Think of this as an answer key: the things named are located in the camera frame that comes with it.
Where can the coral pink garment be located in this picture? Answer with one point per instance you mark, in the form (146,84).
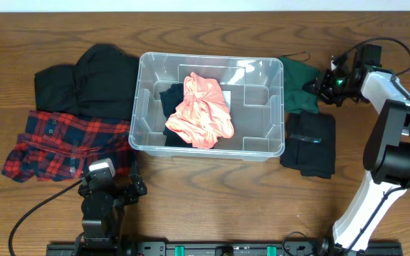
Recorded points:
(203,116)

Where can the white label in bin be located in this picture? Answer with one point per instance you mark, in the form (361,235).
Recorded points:
(227,98)

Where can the clear plastic storage bin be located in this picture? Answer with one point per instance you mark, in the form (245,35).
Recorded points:
(257,104)

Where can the dark green garment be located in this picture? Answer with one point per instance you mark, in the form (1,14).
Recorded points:
(296,74)

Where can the red plaid flannel shirt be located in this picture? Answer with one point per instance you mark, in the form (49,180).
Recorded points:
(58,146)

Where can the dark navy garment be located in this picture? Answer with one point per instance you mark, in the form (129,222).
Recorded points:
(170,99)

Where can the black mounting rail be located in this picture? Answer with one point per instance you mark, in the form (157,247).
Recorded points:
(172,249)

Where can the black garment with tape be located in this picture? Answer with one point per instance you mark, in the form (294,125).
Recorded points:
(311,144)

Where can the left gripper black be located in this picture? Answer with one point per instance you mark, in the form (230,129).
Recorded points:
(127,188)

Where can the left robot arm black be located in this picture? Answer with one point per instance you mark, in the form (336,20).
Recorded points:
(104,202)

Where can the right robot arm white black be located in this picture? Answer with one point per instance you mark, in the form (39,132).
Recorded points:
(386,156)

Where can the black folded hoodie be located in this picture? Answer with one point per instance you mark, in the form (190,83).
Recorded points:
(101,84)

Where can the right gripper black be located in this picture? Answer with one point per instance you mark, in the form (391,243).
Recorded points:
(320,87)

